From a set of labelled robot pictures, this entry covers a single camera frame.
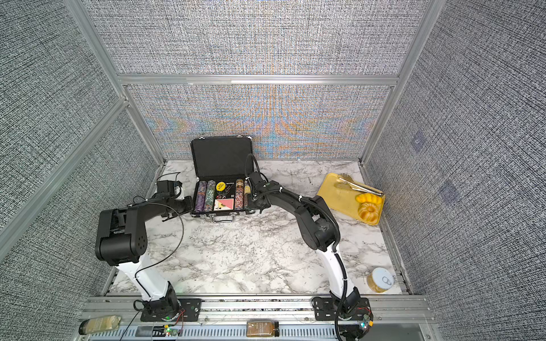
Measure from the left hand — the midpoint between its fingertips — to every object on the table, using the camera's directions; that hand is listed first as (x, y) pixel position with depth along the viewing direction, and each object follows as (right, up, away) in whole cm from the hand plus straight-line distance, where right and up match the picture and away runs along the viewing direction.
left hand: (198, 206), depth 100 cm
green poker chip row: (+6, +5, 0) cm, 7 cm away
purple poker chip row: (+2, +5, 0) cm, 5 cm away
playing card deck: (+13, +1, -1) cm, 13 cm away
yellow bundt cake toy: (+78, -2, -5) cm, 78 cm away
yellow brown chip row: (+23, +5, -1) cm, 24 cm away
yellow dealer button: (+10, +9, +5) cm, 14 cm away
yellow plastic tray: (+68, +5, +4) cm, 68 cm away
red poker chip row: (+20, +6, 0) cm, 20 cm away
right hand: (+26, +3, -2) cm, 27 cm away
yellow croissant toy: (+80, +4, 0) cm, 80 cm away
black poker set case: (+11, +19, 0) cm, 22 cm away
